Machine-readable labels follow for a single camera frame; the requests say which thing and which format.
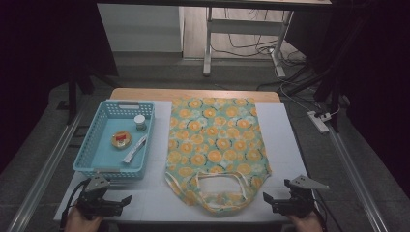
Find white floor cable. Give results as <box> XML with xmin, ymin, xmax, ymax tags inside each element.
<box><xmin>273</xmin><ymin>62</ymin><xmax>341</xmax><ymax>117</ymax></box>

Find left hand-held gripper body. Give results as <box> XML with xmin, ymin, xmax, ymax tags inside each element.
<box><xmin>76</xmin><ymin>174</ymin><xmax>122</xmax><ymax>218</ymax></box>

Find black metal stand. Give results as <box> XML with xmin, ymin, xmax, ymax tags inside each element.
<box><xmin>283</xmin><ymin>0</ymin><xmax>375</xmax><ymax>133</ymax></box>
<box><xmin>66</xmin><ymin>54</ymin><xmax>121</xmax><ymax>126</ymax></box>

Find round gold tin red label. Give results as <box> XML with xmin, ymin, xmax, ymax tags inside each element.
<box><xmin>111</xmin><ymin>130</ymin><xmax>132</xmax><ymax>150</ymax></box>

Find black floor cables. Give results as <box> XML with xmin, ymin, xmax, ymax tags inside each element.
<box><xmin>210</xmin><ymin>9</ymin><xmax>308</xmax><ymax>67</ymax></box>

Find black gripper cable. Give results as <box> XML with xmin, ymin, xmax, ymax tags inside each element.
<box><xmin>59</xmin><ymin>179</ymin><xmax>92</xmax><ymax>230</ymax></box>
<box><xmin>311</xmin><ymin>188</ymin><xmax>343</xmax><ymax>232</ymax></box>

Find light blue plastic basket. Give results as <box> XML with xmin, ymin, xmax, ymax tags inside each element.
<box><xmin>73</xmin><ymin>100</ymin><xmax>156</xmax><ymax>181</ymax></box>

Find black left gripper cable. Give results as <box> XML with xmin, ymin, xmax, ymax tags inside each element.
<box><xmin>59</xmin><ymin>179</ymin><xmax>92</xmax><ymax>230</ymax></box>

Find aluminium rail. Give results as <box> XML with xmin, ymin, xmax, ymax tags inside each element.
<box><xmin>326</xmin><ymin>124</ymin><xmax>391</xmax><ymax>232</ymax></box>
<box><xmin>6</xmin><ymin>109</ymin><xmax>87</xmax><ymax>232</ymax></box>

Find person's left hand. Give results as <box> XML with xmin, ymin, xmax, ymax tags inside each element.
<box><xmin>64</xmin><ymin>206</ymin><xmax>103</xmax><ymax>232</ymax></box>

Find small jar with white lid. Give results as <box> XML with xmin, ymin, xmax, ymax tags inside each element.
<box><xmin>133</xmin><ymin>114</ymin><xmax>148</xmax><ymax>132</ymax></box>

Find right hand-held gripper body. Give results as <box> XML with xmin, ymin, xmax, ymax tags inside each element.
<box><xmin>276</xmin><ymin>174</ymin><xmax>331</xmax><ymax>218</ymax></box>

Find white power strip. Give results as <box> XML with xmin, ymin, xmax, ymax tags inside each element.
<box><xmin>307</xmin><ymin>110</ymin><xmax>333</xmax><ymax>134</ymax></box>

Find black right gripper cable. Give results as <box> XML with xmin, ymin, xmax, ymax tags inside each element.
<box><xmin>311</xmin><ymin>188</ymin><xmax>343</xmax><ymax>232</ymax></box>

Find grey cabinet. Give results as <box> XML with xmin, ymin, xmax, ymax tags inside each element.
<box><xmin>97</xmin><ymin>3</ymin><xmax>186</xmax><ymax>53</ymax></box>

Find white table mat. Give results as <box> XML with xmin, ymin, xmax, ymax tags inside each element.
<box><xmin>53</xmin><ymin>100</ymin><xmax>323</xmax><ymax>223</ymax></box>

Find person's right hand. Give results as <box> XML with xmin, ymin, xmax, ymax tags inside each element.
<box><xmin>288</xmin><ymin>211</ymin><xmax>323</xmax><ymax>232</ymax></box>

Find white frame desk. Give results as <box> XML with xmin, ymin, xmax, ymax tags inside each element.
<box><xmin>96</xmin><ymin>0</ymin><xmax>333</xmax><ymax>78</ymax></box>

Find orange print cloth bag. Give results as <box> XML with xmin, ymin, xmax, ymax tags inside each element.
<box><xmin>164</xmin><ymin>96</ymin><xmax>273</xmax><ymax>218</ymax></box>

